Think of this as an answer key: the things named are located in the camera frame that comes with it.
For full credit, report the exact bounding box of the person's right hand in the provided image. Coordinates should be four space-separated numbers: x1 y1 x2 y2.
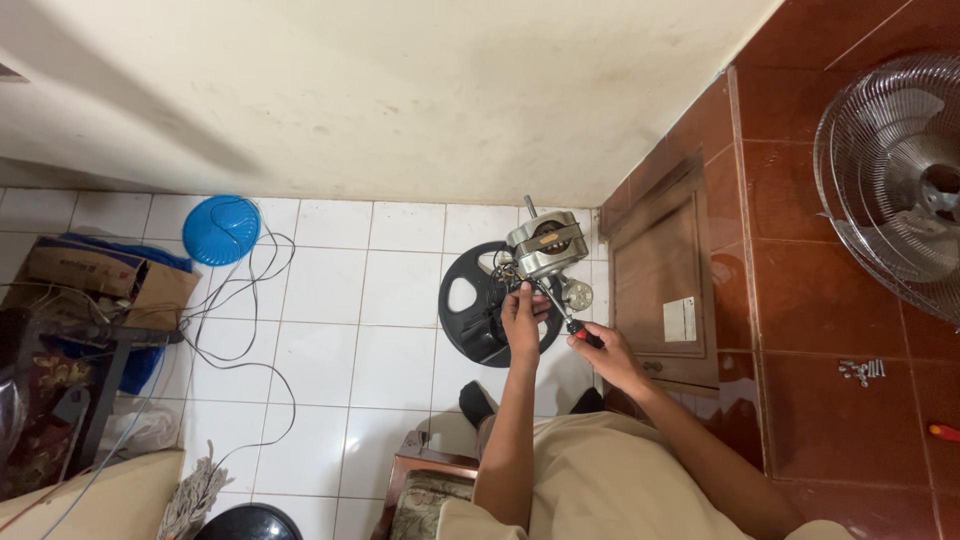
566 321 648 393

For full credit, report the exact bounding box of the person's left hand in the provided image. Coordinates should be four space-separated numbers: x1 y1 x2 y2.
501 282 552 363

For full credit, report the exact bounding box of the red black handled screwdriver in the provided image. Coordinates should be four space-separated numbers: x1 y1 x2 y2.
534 279 603 349

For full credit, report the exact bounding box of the silver fan motor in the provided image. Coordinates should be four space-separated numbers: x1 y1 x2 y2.
491 195 595 313

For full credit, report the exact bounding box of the person's black sock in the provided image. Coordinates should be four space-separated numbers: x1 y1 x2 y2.
568 387 606 416
458 381 498 430

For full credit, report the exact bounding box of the brown wooden cabinet door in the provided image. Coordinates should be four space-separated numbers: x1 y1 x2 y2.
606 153 721 391

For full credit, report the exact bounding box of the black round fan base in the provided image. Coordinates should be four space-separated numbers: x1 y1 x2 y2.
438 240 565 369

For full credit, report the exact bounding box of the person's beige clothing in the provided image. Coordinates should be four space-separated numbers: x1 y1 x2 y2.
436 411 856 540

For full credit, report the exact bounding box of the wooden chair with patterned cushion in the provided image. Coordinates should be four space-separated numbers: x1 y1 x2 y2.
370 429 481 540

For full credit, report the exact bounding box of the pile of silver screws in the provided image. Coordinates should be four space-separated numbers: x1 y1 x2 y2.
838 358 888 389

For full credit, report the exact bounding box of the blue round plastic lid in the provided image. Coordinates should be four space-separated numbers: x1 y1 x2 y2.
182 195 261 267

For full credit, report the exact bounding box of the black round bin lid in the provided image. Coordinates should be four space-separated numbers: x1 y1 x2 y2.
193 503 304 540

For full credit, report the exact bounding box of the white plastic bag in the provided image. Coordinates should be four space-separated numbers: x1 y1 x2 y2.
99 396 183 455

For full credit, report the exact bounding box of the brown cardboard box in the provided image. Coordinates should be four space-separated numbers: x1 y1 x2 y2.
3 237 202 331

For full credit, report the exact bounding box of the black metal stand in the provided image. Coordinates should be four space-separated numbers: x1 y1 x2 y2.
0 307 185 481

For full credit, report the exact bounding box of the beige cushion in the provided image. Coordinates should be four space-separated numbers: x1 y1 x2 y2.
0 448 186 540

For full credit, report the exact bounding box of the dark patterned fabric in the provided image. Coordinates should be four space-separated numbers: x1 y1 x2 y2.
0 352 95 500

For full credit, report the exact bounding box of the black electrical cable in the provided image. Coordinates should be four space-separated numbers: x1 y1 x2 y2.
177 196 298 470

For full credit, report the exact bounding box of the chrome wire fan guard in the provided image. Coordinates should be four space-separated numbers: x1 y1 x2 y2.
813 54 960 327

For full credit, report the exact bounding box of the grey string mop head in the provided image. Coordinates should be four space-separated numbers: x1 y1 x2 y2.
156 440 237 540

